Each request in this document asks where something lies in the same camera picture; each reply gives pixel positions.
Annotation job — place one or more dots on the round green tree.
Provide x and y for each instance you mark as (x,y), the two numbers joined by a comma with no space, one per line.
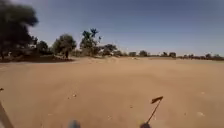
(65,45)

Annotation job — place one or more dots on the large dark tree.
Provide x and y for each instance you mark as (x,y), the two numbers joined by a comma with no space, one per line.
(13,30)

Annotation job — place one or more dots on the tall tree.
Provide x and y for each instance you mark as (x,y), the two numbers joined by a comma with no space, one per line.
(88,43)

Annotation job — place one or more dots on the row of trees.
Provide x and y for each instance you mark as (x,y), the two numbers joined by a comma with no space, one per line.
(143,53)

